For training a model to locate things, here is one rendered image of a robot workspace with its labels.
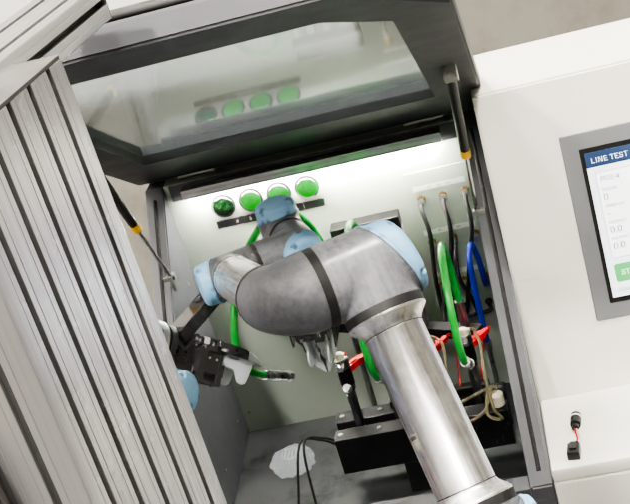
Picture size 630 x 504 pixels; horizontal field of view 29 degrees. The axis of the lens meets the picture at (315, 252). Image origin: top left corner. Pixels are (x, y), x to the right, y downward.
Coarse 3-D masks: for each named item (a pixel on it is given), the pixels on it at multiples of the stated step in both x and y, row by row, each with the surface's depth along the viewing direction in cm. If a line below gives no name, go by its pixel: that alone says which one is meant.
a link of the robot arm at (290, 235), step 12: (276, 228) 210; (288, 228) 207; (300, 228) 206; (264, 240) 206; (276, 240) 205; (288, 240) 204; (300, 240) 202; (312, 240) 203; (264, 252) 204; (276, 252) 204; (288, 252) 202; (264, 264) 203
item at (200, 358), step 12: (168, 324) 208; (192, 336) 211; (204, 336) 211; (180, 348) 208; (192, 348) 210; (204, 348) 209; (216, 348) 211; (180, 360) 208; (192, 360) 210; (204, 360) 209; (216, 360) 211; (192, 372) 209; (204, 372) 209; (216, 372) 211; (204, 384) 211; (216, 384) 210
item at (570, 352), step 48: (528, 48) 235; (576, 48) 227; (624, 48) 220; (480, 96) 219; (528, 96) 218; (576, 96) 217; (624, 96) 215; (528, 144) 220; (528, 192) 221; (528, 240) 223; (576, 240) 222; (528, 288) 225; (576, 288) 224; (528, 336) 227; (576, 336) 226; (624, 336) 225; (576, 384) 228; (624, 384) 227; (576, 480) 211; (624, 480) 210
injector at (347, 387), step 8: (344, 360) 233; (344, 368) 233; (344, 376) 234; (352, 376) 235; (344, 384) 235; (352, 384) 235; (352, 392) 236; (352, 400) 236; (352, 408) 238; (360, 408) 239; (360, 416) 238; (360, 424) 239
